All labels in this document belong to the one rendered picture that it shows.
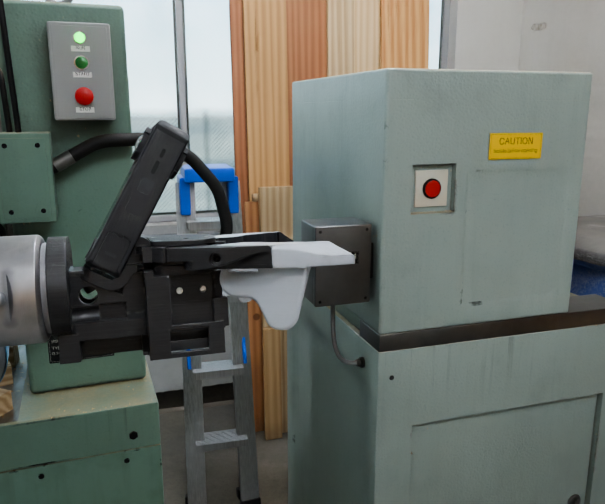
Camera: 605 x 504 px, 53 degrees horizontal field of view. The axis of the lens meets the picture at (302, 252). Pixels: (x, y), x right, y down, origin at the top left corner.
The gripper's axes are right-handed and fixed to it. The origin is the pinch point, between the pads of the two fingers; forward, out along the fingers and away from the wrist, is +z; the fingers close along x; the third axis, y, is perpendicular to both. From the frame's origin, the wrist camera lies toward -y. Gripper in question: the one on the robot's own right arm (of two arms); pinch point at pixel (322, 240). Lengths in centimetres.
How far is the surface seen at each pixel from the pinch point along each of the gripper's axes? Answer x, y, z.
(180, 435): -209, 96, 4
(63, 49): -66, -29, -22
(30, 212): -67, -2, -29
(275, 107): -200, -39, 49
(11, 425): -69, 35, -35
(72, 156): -70, -12, -22
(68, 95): -67, -22, -22
